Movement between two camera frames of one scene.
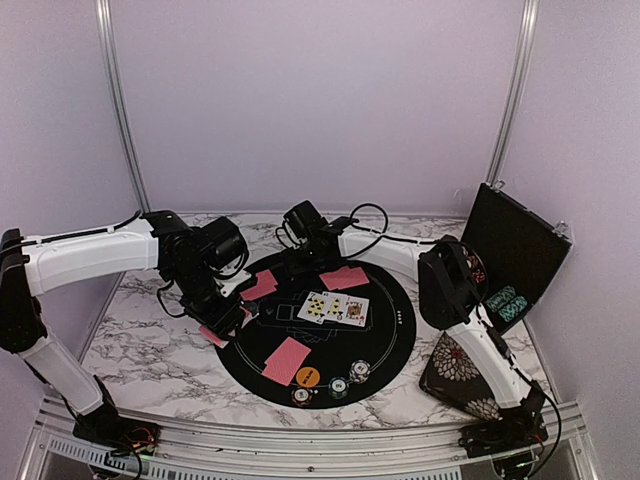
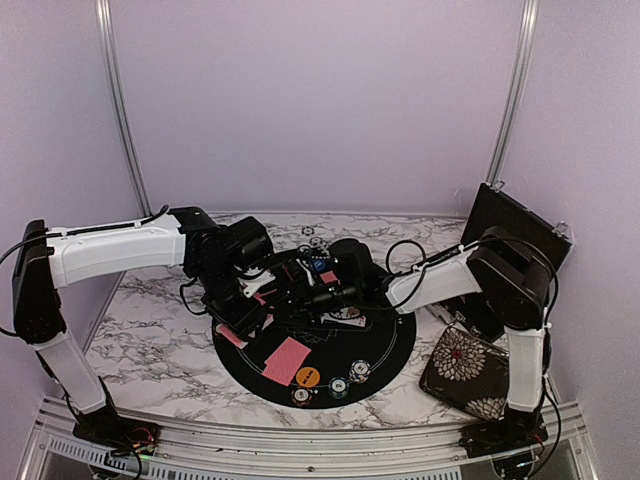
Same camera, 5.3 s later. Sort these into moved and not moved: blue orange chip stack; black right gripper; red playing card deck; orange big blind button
Moved: red playing card deck; black right gripper
Not moved: orange big blind button; blue orange chip stack
